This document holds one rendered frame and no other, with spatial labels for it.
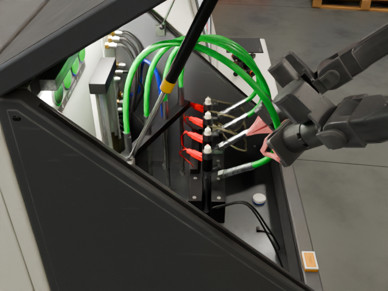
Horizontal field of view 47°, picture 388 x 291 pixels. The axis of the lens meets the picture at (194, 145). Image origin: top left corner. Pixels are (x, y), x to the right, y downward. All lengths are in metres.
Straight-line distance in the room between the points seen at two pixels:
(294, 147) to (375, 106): 0.21
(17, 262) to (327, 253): 1.77
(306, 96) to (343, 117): 0.08
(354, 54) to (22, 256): 0.79
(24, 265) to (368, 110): 0.69
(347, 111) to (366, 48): 0.29
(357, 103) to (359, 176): 2.21
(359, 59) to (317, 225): 1.64
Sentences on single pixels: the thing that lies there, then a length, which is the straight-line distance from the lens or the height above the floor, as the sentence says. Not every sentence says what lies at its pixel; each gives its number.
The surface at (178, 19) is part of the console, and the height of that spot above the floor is 1.32.
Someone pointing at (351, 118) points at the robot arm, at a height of 1.41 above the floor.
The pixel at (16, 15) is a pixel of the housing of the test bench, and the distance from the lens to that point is 0.89.
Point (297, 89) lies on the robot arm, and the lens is 0.78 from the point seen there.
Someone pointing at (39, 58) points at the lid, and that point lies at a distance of 0.63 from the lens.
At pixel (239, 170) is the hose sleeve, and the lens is 1.01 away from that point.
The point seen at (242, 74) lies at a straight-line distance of 0.88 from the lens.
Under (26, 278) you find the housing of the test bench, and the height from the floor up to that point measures 1.04.
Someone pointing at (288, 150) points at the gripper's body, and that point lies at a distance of 0.88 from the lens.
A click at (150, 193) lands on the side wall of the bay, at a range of 0.76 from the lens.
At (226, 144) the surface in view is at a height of 1.08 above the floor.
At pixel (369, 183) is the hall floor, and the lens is 2.92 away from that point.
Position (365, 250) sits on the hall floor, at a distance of 2.51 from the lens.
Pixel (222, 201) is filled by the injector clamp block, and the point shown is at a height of 0.98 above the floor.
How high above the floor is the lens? 1.78
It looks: 36 degrees down
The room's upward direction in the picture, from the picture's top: straight up
